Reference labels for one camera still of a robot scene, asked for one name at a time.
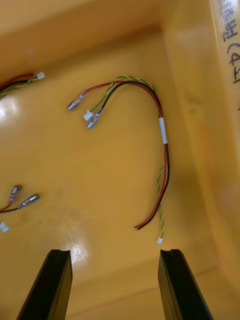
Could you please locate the yellow-orange plastic bin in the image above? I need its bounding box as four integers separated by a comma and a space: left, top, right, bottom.
0, 0, 240, 320

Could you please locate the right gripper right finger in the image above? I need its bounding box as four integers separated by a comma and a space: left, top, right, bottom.
157, 248, 214, 320

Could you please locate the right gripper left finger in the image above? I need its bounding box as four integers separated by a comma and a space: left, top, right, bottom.
16, 249, 73, 320

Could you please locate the red black green-yellow wire harness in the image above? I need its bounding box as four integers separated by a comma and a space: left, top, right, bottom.
0, 71, 46, 233
66, 75, 171, 245

